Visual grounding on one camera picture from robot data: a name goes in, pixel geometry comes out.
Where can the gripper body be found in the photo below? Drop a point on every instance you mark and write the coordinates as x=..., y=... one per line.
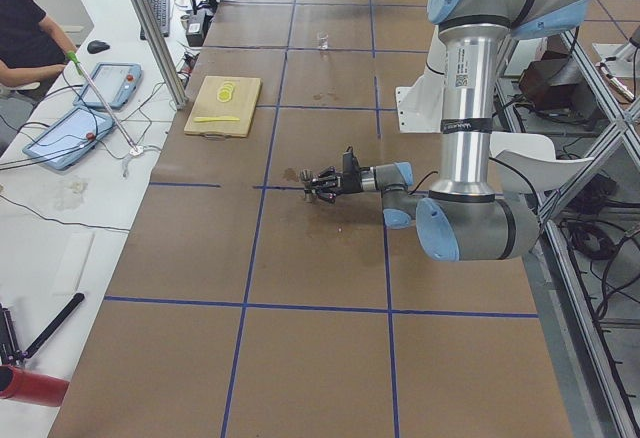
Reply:
x=347, y=185

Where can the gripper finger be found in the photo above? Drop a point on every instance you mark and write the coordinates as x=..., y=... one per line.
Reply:
x=327, y=175
x=324, y=195

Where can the steel jigger shaker cup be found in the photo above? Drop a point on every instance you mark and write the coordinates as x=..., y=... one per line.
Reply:
x=306, y=177

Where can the clear glass measuring cup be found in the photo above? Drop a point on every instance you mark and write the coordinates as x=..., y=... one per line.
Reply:
x=322, y=41

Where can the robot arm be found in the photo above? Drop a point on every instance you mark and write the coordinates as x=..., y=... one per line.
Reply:
x=461, y=218

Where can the bamboo cutting board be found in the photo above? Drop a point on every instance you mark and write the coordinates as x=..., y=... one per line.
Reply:
x=244, y=99

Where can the black box on table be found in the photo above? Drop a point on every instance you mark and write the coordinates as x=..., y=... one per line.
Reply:
x=197, y=27

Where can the lemon slice one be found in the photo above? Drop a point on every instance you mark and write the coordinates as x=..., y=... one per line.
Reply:
x=223, y=100

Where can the yellow plastic knife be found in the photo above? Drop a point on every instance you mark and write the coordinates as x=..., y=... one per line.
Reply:
x=220, y=118

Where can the black keyboard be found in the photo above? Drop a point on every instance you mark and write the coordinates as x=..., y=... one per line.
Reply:
x=161, y=10

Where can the metal rod green clip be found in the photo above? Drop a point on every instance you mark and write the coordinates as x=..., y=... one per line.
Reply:
x=135, y=150

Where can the white chair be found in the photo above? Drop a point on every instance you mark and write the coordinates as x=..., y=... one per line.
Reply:
x=534, y=155

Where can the blue teach pendant far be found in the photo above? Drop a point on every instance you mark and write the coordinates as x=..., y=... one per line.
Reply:
x=117, y=83

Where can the blue teach pendant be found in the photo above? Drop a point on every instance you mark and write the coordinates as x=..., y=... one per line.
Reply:
x=69, y=139
x=117, y=83

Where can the black computer mouse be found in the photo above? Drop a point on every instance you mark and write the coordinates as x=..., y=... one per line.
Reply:
x=97, y=46

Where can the white foam strip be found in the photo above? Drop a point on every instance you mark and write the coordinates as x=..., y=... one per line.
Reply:
x=72, y=263

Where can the blue teach pendant near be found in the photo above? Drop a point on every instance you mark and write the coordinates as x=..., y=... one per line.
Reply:
x=69, y=139

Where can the person in black shirt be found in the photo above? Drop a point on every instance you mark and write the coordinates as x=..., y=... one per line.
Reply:
x=33, y=47

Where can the red bottle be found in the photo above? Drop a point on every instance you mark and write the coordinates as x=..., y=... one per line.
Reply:
x=28, y=387

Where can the black handheld tool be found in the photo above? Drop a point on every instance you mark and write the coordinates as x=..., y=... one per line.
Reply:
x=11, y=352

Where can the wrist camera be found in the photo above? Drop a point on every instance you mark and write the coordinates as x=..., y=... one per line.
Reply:
x=350, y=162

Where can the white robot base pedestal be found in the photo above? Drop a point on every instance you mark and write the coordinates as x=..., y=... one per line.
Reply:
x=420, y=106

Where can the aluminium frame post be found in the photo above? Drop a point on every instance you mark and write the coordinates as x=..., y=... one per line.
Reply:
x=160, y=52

